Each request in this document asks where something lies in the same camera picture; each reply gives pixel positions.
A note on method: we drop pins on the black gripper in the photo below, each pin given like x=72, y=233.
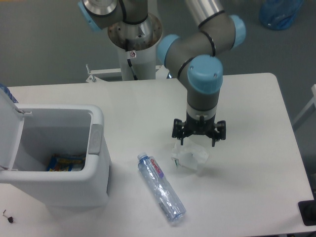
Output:
x=200, y=126

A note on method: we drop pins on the clear plastic water bottle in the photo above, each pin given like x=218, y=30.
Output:
x=160, y=187

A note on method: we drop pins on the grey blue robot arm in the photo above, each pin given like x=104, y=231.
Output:
x=193, y=60

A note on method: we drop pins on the white trash can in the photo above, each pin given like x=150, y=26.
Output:
x=63, y=130

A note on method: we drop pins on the white trash can lid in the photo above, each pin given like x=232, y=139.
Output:
x=11, y=128

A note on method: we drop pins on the black device at edge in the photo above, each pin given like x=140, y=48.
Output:
x=308, y=212

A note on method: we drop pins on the blue plastic bag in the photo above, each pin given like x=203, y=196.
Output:
x=279, y=15

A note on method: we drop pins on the blue yellow snack packet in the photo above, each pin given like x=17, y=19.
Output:
x=66, y=163

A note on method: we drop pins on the blue patterned item behind lid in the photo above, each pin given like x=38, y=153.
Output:
x=8, y=93

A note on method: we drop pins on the white pedestal foot bracket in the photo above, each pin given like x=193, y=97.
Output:
x=115, y=74

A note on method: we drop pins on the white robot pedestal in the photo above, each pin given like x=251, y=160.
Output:
x=136, y=46

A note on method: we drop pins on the white frame at right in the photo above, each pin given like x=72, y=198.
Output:
x=306, y=111

